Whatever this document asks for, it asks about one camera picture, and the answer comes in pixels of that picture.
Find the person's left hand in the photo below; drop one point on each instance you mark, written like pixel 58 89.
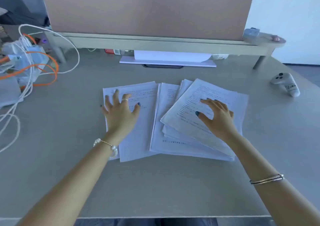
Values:
pixel 120 118

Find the person's right hand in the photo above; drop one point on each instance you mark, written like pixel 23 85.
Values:
pixel 221 123

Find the person's right thumb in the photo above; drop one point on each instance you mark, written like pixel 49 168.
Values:
pixel 202 118

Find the person's left thumb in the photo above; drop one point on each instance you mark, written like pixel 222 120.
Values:
pixel 136 109

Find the person's left middle finger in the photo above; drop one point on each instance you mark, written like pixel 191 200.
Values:
pixel 116 98

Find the person's left little finger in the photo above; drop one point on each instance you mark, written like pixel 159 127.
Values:
pixel 103 109

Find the printed white paper sheet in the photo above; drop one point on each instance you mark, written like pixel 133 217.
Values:
pixel 185 118
pixel 140 138

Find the person's right forearm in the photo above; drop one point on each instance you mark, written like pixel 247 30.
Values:
pixel 270 180

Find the person's left forearm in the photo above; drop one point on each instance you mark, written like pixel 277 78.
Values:
pixel 75 183

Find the pile of white papers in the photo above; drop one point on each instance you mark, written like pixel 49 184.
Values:
pixel 170 138

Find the bottle with red label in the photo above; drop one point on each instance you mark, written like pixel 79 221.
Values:
pixel 117 52

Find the blank white curled paper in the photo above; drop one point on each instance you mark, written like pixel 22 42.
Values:
pixel 172 56

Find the small white container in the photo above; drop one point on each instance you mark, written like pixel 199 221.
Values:
pixel 220 56

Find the beige desk shelf riser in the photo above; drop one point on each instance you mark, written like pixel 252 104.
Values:
pixel 160 44

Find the silver bangle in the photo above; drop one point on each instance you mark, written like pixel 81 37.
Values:
pixel 267 179

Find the white handheld controller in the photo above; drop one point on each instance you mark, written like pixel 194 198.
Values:
pixel 286 83

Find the device in clear plastic bag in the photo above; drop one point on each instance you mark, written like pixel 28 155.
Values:
pixel 25 58

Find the brown desk divider panel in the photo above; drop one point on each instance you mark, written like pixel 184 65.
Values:
pixel 150 8

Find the grey pouch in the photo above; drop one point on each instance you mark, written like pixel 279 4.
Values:
pixel 8 93

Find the small grey device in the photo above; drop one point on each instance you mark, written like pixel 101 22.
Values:
pixel 250 34

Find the person's blue jeans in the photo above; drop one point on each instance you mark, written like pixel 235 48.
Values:
pixel 175 222

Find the small pink object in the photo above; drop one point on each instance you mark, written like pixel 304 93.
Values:
pixel 276 38

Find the dark grey chair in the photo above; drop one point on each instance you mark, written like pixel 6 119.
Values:
pixel 20 3

